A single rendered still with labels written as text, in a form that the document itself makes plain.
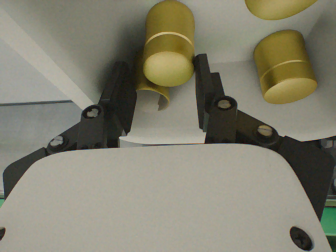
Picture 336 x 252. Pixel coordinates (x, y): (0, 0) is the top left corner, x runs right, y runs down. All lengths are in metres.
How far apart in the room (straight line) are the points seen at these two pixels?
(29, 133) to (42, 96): 0.05
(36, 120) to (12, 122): 0.04
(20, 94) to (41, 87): 0.05
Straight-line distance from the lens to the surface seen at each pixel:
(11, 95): 0.35
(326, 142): 0.23
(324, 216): 0.26
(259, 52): 0.18
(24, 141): 0.32
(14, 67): 0.29
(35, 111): 0.34
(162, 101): 0.17
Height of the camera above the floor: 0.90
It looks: 24 degrees down
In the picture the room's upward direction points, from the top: 178 degrees counter-clockwise
